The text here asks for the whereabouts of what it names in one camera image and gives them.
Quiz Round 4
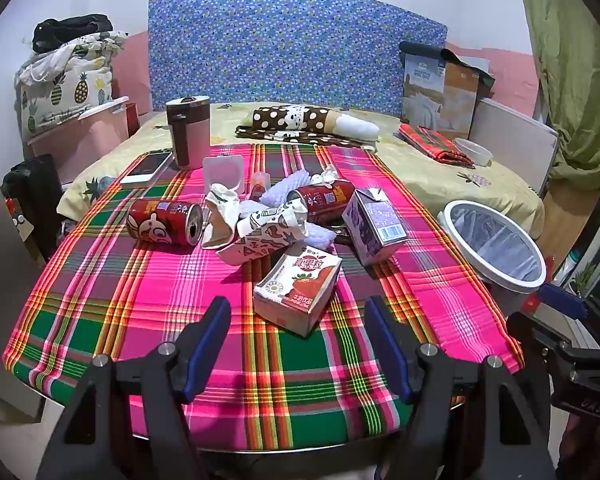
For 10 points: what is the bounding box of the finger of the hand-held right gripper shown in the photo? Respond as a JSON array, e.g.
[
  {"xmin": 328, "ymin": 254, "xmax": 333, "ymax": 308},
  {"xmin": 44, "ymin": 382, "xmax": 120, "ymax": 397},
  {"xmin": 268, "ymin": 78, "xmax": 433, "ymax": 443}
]
[
  {"xmin": 537, "ymin": 282, "xmax": 600, "ymax": 333},
  {"xmin": 506, "ymin": 311, "xmax": 565, "ymax": 361}
]

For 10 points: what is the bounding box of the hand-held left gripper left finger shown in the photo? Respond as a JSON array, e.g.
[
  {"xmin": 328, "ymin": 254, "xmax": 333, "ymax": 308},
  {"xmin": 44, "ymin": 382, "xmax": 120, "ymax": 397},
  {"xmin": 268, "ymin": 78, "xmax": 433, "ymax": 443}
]
[{"xmin": 36, "ymin": 296, "xmax": 232, "ymax": 480}]

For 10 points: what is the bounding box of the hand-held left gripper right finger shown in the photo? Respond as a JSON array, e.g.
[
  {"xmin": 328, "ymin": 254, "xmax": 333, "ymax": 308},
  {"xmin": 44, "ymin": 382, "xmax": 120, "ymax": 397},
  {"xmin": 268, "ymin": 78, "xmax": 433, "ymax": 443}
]
[{"xmin": 365, "ymin": 295, "xmax": 556, "ymax": 480}]

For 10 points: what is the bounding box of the white trash bin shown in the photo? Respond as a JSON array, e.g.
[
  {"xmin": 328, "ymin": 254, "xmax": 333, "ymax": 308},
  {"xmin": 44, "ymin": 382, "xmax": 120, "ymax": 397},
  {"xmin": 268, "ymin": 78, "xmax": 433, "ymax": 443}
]
[{"xmin": 437, "ymin": 200, "xmax": 548, "ymax": 321}]

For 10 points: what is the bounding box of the red and white drink carton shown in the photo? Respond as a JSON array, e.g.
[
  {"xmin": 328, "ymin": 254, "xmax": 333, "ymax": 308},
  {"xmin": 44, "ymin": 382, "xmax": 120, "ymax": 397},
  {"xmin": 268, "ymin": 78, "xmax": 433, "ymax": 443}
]
[{"xmin": 252, "ymin": 246, "xmax": 343, "ymax": 338}]

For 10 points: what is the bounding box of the patterned paper cup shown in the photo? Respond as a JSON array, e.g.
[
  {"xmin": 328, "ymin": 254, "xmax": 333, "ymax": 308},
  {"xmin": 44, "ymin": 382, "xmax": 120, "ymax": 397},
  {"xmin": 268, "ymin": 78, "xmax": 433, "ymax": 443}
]
[{"xmin": 215, "ymin": 205, "xmax": 306, "ymax": 267}]

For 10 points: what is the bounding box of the purple drink carton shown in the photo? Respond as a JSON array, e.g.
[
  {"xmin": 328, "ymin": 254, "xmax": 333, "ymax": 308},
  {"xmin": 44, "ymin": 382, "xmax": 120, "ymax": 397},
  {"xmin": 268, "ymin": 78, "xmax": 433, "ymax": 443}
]
[{"xmin": 341, "ymin": 187, "xmax": 409, "ymax": 267}]

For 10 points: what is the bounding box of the red drink can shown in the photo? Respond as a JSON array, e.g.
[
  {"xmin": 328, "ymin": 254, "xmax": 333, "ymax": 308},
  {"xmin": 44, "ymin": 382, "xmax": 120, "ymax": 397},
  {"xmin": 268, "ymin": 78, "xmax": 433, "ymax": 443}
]
[
  {"xmin": 286, "ymin": 178, "xmax": 357, "ymax": 221},
  {"xmin": 126, "ymin": 198, "xmax": 203, "ymax": 247}
]

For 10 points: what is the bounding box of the beige paper bag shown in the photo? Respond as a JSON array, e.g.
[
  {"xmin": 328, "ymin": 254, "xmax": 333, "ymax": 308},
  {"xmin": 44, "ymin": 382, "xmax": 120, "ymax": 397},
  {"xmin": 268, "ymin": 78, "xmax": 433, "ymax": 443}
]
[{"xmin": 201, "ymin": 182, "xmax": 242, "ymax": 250}]

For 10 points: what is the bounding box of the white foam net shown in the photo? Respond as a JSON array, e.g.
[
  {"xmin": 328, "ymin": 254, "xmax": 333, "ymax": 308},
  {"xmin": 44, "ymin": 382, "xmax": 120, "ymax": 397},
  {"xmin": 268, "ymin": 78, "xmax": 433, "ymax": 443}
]
[
  {"xmin": 300, "ymin": 221, "xmax": 337, "ymax": 251},
  {"xmin": 260, "ymin": 170, "xmax": 311, "ymax": 208}
]

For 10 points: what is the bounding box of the clear plastic container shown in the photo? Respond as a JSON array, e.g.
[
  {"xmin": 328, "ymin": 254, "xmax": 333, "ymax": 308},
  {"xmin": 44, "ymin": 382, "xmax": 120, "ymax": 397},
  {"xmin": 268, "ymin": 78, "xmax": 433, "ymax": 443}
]
[{"xmin": 202, "ymin": 155, "xmax": 245, "ymax": 195}]

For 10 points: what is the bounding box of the white tissue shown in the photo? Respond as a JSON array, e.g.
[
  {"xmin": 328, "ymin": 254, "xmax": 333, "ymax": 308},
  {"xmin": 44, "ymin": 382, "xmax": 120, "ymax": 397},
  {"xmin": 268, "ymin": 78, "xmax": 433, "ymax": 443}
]
[{"xmin": 307, "ymin": 167, "xmax": 339, "ymax": 189}]

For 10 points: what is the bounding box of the potted plant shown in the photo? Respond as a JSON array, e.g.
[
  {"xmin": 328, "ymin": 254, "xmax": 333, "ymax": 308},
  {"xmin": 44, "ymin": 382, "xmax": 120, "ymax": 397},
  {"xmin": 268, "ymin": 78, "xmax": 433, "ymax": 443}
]
[{"xmin": 570, "ymin": 262, "xmax": 599, "ymax": 296}]

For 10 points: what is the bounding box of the white bottle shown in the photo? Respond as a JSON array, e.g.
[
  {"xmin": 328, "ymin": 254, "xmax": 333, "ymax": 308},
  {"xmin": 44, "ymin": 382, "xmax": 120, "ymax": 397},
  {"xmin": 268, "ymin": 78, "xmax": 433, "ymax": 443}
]
[{"xmin": 562, "ymin": 250, "xmax": 581, "ymax": 281}]

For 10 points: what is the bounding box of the wooden board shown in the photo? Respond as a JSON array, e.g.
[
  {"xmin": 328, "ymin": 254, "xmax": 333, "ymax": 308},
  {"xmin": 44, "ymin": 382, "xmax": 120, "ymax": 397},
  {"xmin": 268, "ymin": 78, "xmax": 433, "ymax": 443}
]
[{"xmin": 540, "ymin": 177, "xmax": 600, "ymax": 261}]

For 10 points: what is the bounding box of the clear bin liner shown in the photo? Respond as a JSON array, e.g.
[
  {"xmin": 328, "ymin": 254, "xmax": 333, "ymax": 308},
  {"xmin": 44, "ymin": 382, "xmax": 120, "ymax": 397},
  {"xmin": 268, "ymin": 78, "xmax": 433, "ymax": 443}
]
[{"xmin": 447, "ymin": 205, "xmax": 543, "ymax": 281}]

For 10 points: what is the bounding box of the pink plaid tablecloth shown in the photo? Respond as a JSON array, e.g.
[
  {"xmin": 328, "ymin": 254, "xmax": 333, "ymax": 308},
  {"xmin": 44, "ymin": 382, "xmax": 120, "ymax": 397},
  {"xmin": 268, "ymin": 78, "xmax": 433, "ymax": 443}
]
[{"xmin": 2, "ymin": 142, "xmax": 526, "ymax": 456}]

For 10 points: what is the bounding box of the white panel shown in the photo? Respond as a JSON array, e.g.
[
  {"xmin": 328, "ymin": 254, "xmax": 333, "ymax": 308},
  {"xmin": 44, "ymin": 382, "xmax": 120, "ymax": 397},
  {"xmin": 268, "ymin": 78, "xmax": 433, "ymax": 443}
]
[{"xmin": 469, "ymin": 97, "xmax": 560, "ymax": 196}]

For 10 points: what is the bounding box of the yellow pineapple bedsheet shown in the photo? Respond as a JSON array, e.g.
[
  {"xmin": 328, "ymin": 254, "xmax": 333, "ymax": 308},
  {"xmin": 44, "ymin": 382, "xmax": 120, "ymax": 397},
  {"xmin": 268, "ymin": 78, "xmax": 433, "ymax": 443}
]
[{"xmin": 57, "ymin": 101, "xmax": 546, "ymax": 238}]

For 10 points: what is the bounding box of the white plastic bowl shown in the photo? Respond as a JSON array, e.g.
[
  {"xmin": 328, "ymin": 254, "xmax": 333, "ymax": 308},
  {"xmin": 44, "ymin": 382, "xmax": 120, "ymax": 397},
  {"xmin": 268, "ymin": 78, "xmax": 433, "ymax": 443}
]
[{"xmin": 452, "ymin": 137, "xmax": 493, "ymax": 167}]

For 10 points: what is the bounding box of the white smartphone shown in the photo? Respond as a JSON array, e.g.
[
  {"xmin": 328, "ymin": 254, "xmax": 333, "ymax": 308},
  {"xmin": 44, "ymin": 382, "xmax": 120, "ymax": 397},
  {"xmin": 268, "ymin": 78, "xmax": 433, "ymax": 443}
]
[{"xmin": 120, "ymin": 150, "xmax": 175, "ymax": 184}]

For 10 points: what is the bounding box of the folded red plaid cloth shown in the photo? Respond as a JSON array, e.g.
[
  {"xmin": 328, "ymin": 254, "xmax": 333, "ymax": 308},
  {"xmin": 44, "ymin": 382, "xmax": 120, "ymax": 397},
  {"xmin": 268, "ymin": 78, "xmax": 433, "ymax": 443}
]
[{"xmin": 399, "ymin": 123, "xmax": 476, "ymax": 167}]

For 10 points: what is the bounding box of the brown thermos jug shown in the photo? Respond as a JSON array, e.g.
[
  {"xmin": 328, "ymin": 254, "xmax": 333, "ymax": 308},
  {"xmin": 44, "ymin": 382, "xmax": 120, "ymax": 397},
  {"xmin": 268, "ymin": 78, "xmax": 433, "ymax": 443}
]
[{"xmin": 166, "ymin": 95, "xmax": 211, "ymax": 170}]

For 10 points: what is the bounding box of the grey cabinet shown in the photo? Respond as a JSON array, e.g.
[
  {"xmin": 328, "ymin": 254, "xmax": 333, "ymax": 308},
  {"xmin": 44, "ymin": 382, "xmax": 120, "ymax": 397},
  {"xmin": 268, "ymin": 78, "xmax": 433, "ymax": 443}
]
[{"xmin": 0, "ymin": 165, "xmax": 56, "ymax": 421}]

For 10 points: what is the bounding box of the green curtain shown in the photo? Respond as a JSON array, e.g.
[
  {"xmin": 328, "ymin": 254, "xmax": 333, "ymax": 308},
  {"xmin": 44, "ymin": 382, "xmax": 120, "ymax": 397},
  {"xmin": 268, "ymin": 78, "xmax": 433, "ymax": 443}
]
[{"xmin": 512, "ymin": 0, "xmax": 600, "ymax": 191}]

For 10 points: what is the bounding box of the pink cabinet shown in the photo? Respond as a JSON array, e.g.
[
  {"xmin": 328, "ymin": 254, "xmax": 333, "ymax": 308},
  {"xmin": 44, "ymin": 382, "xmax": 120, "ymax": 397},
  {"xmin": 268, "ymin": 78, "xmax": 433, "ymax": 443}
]
[{"xmin": 27, "ymin": 96, "xmax": 141, "ymax": 183}]

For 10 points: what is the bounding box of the brown polka dot blanket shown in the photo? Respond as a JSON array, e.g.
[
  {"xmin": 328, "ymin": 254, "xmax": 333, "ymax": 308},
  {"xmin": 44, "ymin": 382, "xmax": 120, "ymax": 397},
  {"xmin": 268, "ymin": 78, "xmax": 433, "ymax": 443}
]
[{"xmin": 235, "ymin": 104, "xmax": 381, "ymax": 151}]

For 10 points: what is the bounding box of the black bag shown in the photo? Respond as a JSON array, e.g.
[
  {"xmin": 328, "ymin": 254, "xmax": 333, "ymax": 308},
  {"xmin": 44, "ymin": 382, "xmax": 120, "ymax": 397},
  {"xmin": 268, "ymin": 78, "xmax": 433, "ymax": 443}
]
[{"xmin": 1, "ymin": 154, "xmax": 63, "ymax": 266}]

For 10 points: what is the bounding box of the printed cardboard box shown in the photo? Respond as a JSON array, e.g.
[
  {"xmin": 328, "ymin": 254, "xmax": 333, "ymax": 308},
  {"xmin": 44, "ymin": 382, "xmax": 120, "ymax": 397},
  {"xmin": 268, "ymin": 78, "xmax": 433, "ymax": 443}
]
[{"xmin": 399, "ymin": 40, "xmax": 496, "ymax": 141}]

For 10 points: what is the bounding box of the pineapple print quilt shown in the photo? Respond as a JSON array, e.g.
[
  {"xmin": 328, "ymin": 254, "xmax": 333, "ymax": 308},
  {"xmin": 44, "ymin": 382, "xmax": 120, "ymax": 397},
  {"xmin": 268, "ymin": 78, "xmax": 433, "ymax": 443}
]
[{"xmin": 15, "ymin": 32, "xmax": 128, "ymax": 136}]

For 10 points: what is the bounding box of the blue floral headboard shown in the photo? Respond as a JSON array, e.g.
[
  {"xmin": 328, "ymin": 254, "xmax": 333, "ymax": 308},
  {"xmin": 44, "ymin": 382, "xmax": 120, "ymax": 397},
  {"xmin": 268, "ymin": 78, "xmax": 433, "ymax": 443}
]
[{"xmin": 147, "ymin": 0, "xmax": 448, "ymax": 118}]

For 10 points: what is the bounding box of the black clothing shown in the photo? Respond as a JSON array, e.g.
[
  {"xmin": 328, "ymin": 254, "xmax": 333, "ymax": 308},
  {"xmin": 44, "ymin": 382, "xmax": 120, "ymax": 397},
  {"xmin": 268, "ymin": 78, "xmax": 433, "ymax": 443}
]
[{"xmin": 32, "ymin": 14, "xmax": 115, "ymax": 53}]

